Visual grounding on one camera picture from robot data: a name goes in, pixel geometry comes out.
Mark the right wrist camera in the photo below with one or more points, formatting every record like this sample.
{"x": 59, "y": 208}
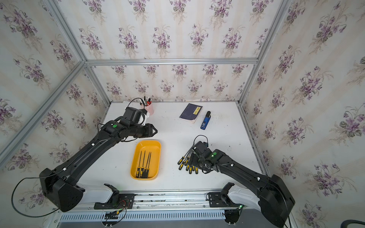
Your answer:
{"x": 200, "y": 148}

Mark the pink pen cup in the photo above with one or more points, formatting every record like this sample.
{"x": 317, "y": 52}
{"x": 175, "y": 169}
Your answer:
{"x": 146, "y": 103}

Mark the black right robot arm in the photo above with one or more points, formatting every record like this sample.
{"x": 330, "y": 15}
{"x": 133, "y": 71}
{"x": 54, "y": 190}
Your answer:
{"x": 274, "y": 198}

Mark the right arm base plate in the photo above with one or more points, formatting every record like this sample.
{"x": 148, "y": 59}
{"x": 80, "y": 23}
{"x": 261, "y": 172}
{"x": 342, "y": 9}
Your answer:
{"x": 221, "y": 199}

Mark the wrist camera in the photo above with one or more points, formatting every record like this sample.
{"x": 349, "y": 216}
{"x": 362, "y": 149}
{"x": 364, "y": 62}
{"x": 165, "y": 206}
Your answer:
{"x": 200, "y": 148}
{"x": 136, "y": 116}

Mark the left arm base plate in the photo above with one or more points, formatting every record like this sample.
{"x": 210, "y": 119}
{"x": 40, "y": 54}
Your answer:
{"x": 117, "y": 200}

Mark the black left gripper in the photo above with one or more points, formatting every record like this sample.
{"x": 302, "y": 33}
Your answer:
{"x": 149, "y": 130}

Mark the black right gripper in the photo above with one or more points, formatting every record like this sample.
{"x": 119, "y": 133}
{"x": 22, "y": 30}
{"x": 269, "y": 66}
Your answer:
{"x": 192, "y": 161}

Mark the blue black handheld device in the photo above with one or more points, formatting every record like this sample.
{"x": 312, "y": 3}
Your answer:
{"x": 206, "y": 120}

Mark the dark blue notebook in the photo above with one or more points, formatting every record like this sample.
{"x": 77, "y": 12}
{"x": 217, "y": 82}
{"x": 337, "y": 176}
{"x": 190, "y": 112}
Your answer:
{"x": 191, "y": 112}

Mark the aluminium front rail frame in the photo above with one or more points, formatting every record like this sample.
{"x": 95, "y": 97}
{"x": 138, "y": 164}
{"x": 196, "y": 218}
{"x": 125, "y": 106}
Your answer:
{"x": 165, "y": 206}

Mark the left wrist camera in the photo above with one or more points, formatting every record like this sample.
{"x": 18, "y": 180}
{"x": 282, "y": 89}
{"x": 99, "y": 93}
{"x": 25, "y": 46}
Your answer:
{"x": 136, "y": 116}

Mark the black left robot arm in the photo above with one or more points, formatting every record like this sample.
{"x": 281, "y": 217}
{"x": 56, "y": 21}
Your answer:
{"x": 61, "y": 186}

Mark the yellow plastic storage tray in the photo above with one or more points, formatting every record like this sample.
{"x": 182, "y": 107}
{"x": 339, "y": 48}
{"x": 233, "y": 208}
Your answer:
{"x": 147, "y": 146}

